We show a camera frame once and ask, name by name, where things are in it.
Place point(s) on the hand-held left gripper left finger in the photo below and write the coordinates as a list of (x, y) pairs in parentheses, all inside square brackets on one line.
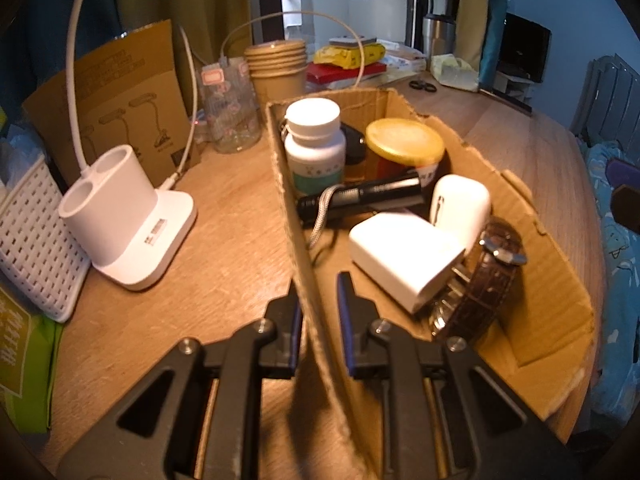
[(296, 325)]

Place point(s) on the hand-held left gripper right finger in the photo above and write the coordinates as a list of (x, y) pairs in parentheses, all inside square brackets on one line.
[(346, 325)]

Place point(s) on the white charger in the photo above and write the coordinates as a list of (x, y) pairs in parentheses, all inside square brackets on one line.
[(405, 255)]

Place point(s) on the black flashlight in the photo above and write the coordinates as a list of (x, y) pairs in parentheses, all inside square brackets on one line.
[(370, 192)]

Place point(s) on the white earbud case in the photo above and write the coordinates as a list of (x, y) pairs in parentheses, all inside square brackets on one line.
[(460, 210)]

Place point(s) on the white pill bottle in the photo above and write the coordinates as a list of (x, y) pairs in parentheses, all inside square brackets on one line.
[(315, 150)]

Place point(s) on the black car key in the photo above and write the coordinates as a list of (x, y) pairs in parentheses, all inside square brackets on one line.
[(352, 145)]

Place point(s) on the yellow-lid jar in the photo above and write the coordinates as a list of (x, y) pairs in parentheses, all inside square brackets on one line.
[(405, 150)]

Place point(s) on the cardboard box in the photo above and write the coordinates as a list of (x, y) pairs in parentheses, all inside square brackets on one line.
[(545, 280)]

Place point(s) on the white desk lamp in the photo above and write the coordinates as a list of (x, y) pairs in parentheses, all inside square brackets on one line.
[(130, 230)]

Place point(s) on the clear plastic bottle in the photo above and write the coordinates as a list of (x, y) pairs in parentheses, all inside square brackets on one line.
[(232, 115)]

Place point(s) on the stack of brown paper cups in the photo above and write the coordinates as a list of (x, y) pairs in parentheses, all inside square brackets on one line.
[(277, 75)]

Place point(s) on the red book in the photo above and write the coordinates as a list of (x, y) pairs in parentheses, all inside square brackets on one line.
[(340, 74)]

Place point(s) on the black scissors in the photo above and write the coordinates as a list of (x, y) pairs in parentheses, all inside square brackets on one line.
[(424, 86)]

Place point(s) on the yellow packet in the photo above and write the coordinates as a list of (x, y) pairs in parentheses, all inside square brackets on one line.
[(350, 55)]

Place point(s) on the white plastic basket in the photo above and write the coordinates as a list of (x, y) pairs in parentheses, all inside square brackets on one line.
[(35, 250)]

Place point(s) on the white paper boxes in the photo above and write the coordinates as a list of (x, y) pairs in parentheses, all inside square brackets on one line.
[(405, 57)]

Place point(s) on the blue printed bedding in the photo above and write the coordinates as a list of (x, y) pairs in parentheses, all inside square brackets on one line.
[(617, 285)]

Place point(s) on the pale yellow tissue pack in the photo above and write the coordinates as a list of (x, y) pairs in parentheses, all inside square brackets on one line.
[(455, 72)]

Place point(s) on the black smartphone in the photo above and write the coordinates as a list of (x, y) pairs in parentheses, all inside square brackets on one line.
[(507, 101)]

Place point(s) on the brown lamp carton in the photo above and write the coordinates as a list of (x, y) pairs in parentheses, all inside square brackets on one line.
[(125, 100)]

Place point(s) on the white flat device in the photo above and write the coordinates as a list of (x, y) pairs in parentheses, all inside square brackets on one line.
[(352, 40)]

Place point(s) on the white stand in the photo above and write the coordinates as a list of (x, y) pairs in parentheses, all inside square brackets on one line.
[(515, 87)]

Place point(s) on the steel tumbler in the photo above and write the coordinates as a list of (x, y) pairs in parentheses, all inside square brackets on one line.
[(439, 30)]

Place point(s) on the purple pouch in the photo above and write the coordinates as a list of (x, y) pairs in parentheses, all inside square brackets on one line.
[(625, 172)]

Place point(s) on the black monitor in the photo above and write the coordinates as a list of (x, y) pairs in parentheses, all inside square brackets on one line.
[(525, 47)]

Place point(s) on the teal curtain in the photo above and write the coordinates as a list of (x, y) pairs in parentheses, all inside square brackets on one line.
[(496, 25)]

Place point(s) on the dark blue curtain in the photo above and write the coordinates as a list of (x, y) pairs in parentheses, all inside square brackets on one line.
[(50, 20)]

